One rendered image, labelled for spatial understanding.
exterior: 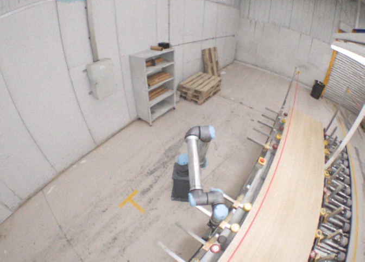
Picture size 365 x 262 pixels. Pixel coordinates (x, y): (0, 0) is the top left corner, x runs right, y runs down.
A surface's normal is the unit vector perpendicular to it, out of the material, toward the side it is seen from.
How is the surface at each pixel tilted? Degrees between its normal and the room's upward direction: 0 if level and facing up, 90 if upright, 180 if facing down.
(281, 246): 0
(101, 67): 90
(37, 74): 90
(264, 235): 0
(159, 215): 0
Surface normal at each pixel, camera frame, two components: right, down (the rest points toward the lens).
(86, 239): 0.02, -0.77
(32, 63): 0.80, 0.39
